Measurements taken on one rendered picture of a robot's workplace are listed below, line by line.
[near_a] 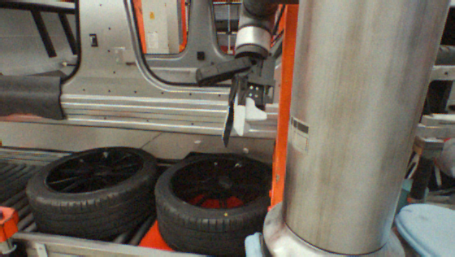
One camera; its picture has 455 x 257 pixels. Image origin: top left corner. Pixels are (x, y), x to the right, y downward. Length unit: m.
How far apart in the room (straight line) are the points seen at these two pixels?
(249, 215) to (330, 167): 1.00
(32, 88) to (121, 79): 0.52
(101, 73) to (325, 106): 1.38
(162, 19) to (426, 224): 5.39
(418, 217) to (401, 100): 0.18
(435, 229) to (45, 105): 1.66
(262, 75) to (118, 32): 0.97
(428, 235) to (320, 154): 0.16
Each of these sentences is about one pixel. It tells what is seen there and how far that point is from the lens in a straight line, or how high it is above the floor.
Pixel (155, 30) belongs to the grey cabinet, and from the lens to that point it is 5.61.
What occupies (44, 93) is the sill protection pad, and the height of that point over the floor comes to 0.92.
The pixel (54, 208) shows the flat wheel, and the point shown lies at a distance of 1.48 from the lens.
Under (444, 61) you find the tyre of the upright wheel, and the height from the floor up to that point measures 1.13.
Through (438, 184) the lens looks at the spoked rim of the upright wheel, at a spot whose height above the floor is 0.64.
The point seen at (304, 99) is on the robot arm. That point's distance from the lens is 0.18.
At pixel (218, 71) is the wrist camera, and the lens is 0.54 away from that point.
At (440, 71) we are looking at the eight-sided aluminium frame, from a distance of 1.10.
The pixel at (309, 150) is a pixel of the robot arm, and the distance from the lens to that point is 0.19.
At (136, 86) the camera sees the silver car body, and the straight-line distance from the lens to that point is 1.42.
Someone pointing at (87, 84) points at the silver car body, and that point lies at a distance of 1.56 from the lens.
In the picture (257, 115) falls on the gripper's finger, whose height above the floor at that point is 1.08.
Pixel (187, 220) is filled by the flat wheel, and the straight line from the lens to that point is 1.19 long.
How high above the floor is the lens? 1.22
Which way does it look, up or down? 20 degrees down
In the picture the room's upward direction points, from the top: straight up
